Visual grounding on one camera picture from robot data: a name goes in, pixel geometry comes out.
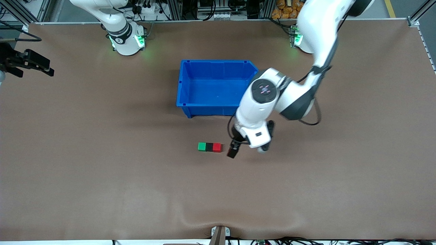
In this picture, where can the white power strip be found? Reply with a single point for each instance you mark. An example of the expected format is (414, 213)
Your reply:
(150, 12)

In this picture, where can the blue plastic storage bin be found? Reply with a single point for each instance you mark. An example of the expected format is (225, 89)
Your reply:
(211, 88)

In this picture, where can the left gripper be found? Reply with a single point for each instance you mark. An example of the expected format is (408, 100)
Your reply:
(236, 136)

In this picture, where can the small red cube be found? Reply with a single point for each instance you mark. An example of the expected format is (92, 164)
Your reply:
(217, 147)

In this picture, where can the small black cube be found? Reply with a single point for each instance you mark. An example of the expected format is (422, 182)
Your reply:
(209, 147)

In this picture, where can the small green cube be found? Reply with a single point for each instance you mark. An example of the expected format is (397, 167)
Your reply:
(202, 146)

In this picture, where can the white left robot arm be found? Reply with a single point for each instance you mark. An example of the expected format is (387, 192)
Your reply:
(320, 30)

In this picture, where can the aluminium frame profile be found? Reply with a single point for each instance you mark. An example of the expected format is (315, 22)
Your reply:
(422, 8)
(17, 10)

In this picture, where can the bag of orange items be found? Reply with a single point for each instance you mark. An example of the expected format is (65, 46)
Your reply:
(286, 9)

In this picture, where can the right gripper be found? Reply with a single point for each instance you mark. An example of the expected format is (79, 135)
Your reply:
(13, 60)

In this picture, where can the metal table corner bracket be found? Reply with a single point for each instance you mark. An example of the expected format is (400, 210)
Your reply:
(413, 22)
(25, 28)

